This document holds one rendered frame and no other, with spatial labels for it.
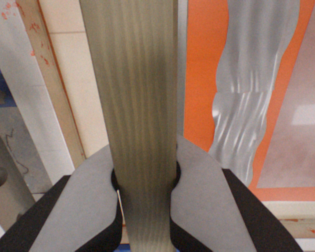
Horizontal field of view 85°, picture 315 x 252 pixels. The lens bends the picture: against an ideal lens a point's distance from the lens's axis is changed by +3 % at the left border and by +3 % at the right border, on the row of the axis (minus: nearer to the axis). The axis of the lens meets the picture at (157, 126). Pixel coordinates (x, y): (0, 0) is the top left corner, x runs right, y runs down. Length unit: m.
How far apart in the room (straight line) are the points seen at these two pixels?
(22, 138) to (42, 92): 1.51
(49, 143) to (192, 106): 0.18
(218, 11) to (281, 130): 0.18
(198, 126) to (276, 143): 0.12
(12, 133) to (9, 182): 1.47
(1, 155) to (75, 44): 0.15
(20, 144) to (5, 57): 1.56
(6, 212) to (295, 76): 0.37
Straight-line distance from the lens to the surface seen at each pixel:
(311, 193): 0.41
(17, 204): 0.29
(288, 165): 0.34
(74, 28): 0.22
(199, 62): 0.21
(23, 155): 1.82
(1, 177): 0.28
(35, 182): 1.98
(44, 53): 0.22
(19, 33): 0.21
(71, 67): 0.23
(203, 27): 0.21
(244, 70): 0.23
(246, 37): 0.23
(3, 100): 0.34
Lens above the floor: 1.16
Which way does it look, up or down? 63 degrees down
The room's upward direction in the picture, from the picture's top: 179 degrees clockwise
